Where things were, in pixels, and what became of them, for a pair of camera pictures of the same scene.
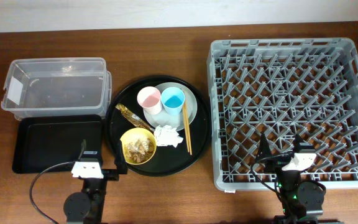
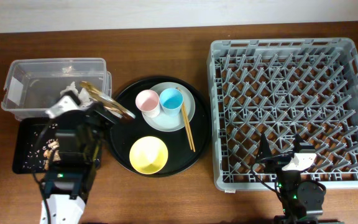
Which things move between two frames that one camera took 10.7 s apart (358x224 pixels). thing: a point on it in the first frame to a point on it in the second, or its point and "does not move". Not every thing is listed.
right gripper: x=278 y=165 does not move
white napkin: x=166 y=135 to x=84 y=100
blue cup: x=173 y=99 does not move
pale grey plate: x=178 y=121 does not move
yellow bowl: x=139 y=145 to x=148 y=155
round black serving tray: x=168 y=160 does not move
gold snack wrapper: x=133 y=119 to x=108 y=101
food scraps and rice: x=138 y=150 to x=49 y=153
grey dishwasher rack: x=317 y=88 does not move
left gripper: x=119 y=164 to x=104 y=115
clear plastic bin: x=57 y=86 does not move
